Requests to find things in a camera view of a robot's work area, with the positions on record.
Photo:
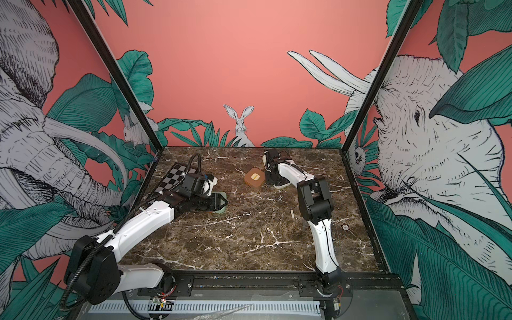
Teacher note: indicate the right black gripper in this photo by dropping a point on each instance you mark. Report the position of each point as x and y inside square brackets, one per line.
[268, 176]

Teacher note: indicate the brown clipper case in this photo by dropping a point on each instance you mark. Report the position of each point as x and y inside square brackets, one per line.
[255, 178]

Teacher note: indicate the mint green clipper case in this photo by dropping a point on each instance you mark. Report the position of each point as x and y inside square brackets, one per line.
[219, 202]

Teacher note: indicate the cream clipper case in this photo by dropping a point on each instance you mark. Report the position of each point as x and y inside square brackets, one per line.
[282, 185]

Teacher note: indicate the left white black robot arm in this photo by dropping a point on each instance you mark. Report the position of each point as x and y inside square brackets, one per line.
[94, 272]

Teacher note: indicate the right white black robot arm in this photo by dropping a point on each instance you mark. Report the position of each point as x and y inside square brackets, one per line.
[316, 207]

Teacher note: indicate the black white checkerboard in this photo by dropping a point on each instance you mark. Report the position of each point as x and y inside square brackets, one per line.
[177, 171]

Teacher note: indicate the white perforated strip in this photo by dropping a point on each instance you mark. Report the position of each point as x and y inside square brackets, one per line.
[248, 307]

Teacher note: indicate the black aluminium front rail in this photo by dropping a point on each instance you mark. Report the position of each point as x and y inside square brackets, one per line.
[306, 283]

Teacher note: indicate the left black frame post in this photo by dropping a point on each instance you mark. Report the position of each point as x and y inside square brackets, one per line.
[87, 22]

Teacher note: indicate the black frame post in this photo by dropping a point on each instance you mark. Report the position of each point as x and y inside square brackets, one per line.
[87, 22]
[411, 10]

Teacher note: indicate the right black frame post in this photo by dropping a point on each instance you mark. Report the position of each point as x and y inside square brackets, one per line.
[411, 10]

